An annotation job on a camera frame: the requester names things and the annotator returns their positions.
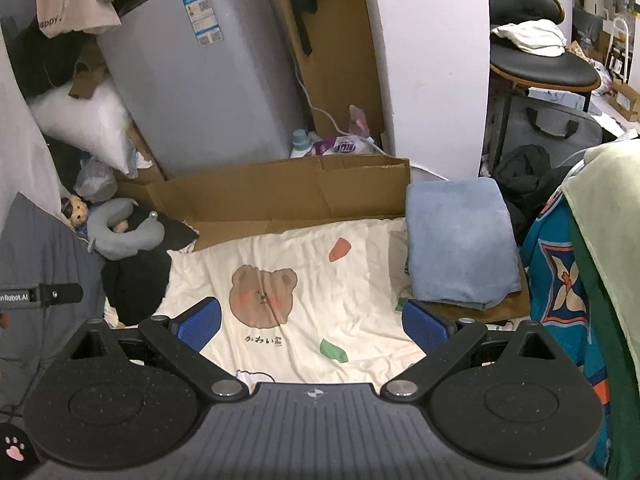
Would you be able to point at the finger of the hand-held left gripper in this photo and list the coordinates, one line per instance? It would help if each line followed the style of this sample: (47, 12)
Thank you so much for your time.
(60, 294)

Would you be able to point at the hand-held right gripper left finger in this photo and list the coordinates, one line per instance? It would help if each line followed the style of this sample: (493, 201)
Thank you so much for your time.
(197, 325)

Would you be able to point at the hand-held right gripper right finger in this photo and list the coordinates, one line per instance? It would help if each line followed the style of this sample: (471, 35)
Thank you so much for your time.
(427, 327)

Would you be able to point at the light blue denim pants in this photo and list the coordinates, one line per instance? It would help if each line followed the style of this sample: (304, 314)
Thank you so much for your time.
(460, 245)

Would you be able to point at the black clothes pile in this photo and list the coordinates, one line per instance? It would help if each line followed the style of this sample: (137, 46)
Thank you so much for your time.
(525, 170)

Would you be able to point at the dark hanging clothes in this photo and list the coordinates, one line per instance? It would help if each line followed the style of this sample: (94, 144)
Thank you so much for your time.
(35, 55)

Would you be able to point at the person's left hand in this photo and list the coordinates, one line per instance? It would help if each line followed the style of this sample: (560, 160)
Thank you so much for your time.
(4, 321)

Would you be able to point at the grey neck pillow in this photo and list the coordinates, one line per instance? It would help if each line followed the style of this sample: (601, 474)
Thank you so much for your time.
(115, 245)

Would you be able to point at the black garment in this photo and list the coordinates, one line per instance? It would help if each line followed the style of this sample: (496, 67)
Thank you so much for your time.
(135, 280)

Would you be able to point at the folded brown garment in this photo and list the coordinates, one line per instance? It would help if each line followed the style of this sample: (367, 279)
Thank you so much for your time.
(505, 305)

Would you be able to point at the brown teddy bear doll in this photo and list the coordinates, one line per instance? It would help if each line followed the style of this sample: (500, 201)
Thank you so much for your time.
(77, 210)

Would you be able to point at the clear plastic bag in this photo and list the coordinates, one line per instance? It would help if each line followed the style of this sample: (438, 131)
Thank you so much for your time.
(95, 180)

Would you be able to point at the bear print bed sheet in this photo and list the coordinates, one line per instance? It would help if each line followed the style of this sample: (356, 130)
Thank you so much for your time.
(310, 270)

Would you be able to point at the teal printed cloth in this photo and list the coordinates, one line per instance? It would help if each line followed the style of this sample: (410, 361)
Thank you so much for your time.
(550, 270)

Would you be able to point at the black paw print slipper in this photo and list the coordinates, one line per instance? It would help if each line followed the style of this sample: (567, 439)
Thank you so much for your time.
(15, 447)

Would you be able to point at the flattened brown cardboard box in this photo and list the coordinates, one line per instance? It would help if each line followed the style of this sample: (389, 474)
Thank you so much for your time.
(280, 190)

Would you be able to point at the white pillow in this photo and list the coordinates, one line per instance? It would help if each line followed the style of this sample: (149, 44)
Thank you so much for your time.
(85, 120)

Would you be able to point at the dark green cloth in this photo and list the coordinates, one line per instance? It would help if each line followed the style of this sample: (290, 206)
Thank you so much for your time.
(615, 385)

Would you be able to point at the light green towel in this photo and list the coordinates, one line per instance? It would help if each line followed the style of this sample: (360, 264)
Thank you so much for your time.
(610, 210)

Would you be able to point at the brown hanging cloth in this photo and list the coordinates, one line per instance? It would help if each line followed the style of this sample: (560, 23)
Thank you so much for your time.
(87, 77)

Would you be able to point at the grey washing machine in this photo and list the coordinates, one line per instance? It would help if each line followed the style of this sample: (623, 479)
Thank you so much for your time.
(210, 100)

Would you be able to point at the grey bag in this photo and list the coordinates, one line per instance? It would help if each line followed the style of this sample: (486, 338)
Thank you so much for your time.
(540, 120)

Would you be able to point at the tall upright cardboard sheet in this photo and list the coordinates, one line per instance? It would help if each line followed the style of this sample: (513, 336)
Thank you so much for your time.
(345, 60)

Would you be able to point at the black round stool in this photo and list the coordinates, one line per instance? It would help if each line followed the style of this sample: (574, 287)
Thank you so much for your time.
(540, 67)

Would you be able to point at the small cardboard box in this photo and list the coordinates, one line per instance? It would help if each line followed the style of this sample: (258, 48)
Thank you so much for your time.
(627, 102)

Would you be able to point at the white cloth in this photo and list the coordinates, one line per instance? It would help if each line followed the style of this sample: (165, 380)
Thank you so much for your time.
(530, 35)

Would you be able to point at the black hanging cloth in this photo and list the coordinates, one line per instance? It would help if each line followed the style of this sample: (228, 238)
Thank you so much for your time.
(300, 5)

